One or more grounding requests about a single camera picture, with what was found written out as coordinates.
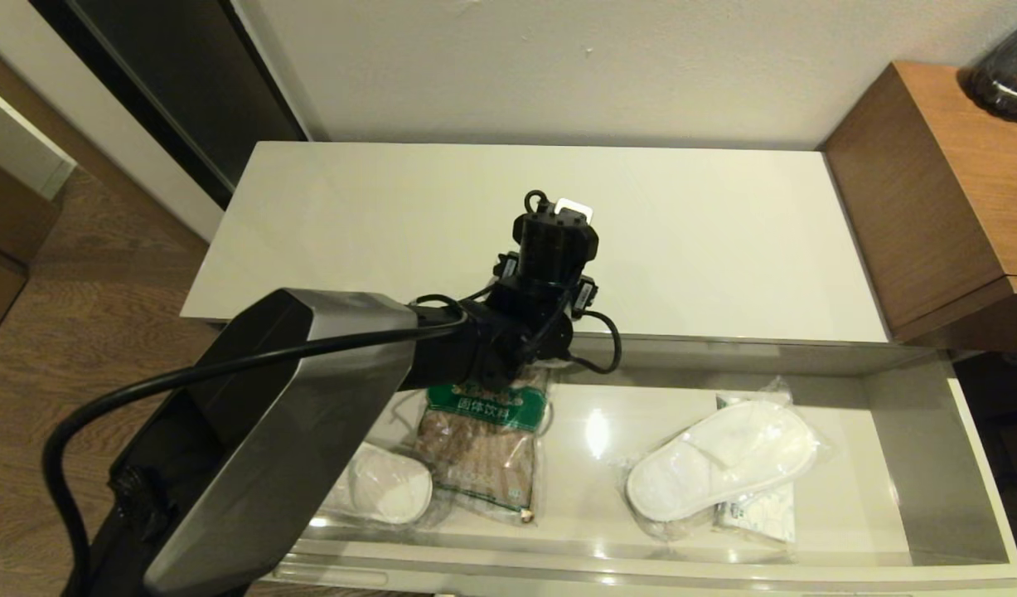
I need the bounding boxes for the beige cabinet drawer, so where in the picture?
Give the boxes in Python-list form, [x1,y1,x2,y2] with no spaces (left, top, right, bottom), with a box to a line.
[268,332,1017,597]

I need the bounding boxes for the white slippers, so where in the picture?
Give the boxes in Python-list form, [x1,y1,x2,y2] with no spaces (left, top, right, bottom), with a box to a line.
[317,439,453,531]
[622,377,832,544]

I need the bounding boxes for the white packet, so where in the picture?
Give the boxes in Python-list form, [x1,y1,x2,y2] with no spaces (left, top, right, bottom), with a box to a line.
[711,391,799,546]

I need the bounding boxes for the beige glossy cabinet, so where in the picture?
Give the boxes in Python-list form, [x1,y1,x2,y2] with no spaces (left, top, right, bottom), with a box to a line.
[179,139,973,378]

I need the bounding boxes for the drink powder bag green label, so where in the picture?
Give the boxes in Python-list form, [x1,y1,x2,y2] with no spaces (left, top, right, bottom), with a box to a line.
[413,365,556,528]

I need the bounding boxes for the brown wooden desk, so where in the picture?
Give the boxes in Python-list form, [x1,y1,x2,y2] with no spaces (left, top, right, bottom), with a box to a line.
[819,62,1017,353]

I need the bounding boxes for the dark door panel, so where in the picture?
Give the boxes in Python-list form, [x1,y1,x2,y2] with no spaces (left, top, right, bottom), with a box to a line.
[31,0,310,212]

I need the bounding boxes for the dark glass vase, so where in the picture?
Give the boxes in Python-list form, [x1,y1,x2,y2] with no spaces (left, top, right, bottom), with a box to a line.
[958,15,1017,125]

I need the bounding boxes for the wooden cabinet with white top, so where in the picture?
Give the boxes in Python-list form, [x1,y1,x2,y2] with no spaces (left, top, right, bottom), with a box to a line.
[0,75,78,357]

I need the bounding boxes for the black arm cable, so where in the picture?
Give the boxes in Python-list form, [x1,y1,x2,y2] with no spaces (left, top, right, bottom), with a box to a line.
[42,311,623,597]

